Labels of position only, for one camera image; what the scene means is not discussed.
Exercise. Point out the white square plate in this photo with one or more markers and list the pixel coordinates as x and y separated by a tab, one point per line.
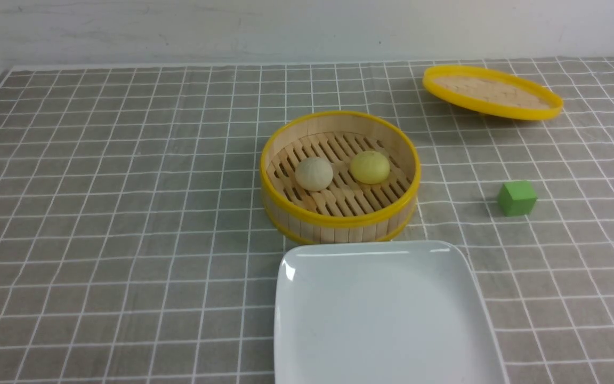
389	312

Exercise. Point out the grey checkered tablecloth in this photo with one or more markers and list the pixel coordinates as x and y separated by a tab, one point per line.
134	246

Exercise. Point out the green wooden cube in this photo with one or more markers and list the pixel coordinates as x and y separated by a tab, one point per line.
517	198

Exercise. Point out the yellow steamed bun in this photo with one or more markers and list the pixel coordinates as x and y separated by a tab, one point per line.
370	167

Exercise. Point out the yellow rimmed steamer lid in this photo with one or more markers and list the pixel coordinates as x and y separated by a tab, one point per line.
492	93

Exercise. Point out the white steamed bun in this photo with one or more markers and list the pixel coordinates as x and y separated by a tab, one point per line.
314	174

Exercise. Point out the bamboo steamer basket yellow rim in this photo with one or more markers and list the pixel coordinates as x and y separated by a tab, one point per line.
347	211

